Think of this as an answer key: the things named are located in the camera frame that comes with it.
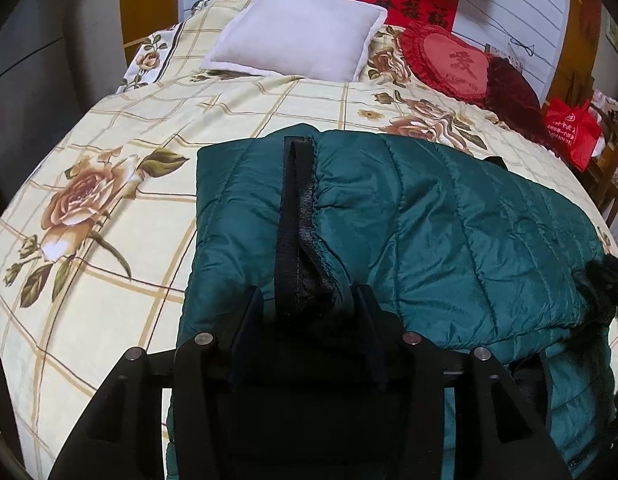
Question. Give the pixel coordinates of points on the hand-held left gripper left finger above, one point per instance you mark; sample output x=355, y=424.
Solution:
x=244, y=345

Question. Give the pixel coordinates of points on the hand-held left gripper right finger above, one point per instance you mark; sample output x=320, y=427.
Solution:
x=371, y=345

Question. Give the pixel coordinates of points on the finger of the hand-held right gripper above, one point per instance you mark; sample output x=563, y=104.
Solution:
x=606, y=282

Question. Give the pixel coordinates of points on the green puffer jacket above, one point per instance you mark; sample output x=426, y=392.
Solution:
x=429, y=240

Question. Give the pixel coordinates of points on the wooden chair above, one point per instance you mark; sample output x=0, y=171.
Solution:
x=611, y=160

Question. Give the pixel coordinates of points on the floral checked bed blanket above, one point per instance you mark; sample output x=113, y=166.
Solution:
x=139, y=240

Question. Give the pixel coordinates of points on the red shopping bag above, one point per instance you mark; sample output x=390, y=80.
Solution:
x=571, y=130

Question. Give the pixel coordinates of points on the dark red velvet pillow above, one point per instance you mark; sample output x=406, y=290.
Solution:
x=514, y=97

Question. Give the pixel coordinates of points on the orange wooden door panel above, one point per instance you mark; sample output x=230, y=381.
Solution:
x=149, y=5
x=579, y=35

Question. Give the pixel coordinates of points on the red heart pillow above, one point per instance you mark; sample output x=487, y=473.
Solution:
x=451, y=62

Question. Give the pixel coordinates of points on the white square pillow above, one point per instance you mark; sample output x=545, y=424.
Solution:
x=299, y=30

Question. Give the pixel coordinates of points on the grey wardrobe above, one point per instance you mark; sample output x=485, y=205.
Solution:
x=24, y=25

